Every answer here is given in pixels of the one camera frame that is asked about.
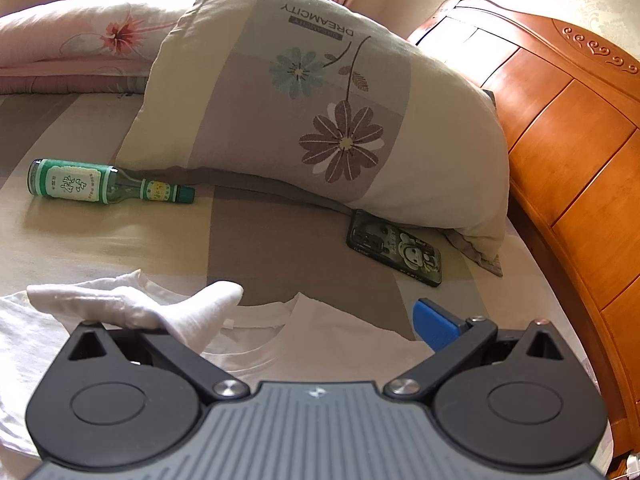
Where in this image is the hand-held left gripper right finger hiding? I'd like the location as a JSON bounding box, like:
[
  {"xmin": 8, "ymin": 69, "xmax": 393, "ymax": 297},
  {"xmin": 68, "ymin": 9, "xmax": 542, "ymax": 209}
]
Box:
[{"xmin": 382, "ymin": 297, "xmax": 576, "ymax": 403}]

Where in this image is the phone with printed case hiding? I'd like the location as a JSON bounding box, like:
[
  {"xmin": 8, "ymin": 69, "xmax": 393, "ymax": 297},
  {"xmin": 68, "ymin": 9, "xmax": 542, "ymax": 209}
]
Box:
[{"xmin": 346, "ymin": 208, "xmax": 444, "ymax": 289}]

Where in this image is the pink floral quilt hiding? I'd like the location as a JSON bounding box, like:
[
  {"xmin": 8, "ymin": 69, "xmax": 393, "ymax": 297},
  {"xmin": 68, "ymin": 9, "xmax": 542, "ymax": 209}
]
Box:
[{"xmin": 0, "ymin": 0, "xmax": 205, "ymax": 97}]

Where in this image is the floral pillow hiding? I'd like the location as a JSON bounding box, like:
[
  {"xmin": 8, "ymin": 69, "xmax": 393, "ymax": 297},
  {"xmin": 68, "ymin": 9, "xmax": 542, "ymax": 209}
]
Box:
[{"xmin": 115, "ymin": 0, "xmax": 512, "ymax": 279}]

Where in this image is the wooden headboard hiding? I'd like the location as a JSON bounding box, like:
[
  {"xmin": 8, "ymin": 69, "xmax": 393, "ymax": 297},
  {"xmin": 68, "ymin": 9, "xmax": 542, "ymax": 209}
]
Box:
[{"xmin": 406, "ymin": 0, "xmax": 640, "ymax": 460}]

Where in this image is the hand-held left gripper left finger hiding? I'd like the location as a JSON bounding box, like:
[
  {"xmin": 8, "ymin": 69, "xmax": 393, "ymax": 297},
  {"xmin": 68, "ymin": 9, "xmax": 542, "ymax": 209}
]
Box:
[{"xmin": 64, "ymin": 320, "xmax": 251, "ymax": 403}]

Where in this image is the green glass bottle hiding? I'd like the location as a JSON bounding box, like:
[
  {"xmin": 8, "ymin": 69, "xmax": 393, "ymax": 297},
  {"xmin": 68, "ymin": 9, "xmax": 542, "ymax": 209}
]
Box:
[{"xmin": 27, "ymin": 158, "xmax": 196, "ymax": 207}]

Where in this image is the white printed t-shirt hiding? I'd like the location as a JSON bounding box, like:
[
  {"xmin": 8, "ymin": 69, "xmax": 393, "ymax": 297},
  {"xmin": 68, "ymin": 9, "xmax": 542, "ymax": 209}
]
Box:
[{"xmin": 0, "ymin": 269, "xmax": 437, "ymax": 461}]

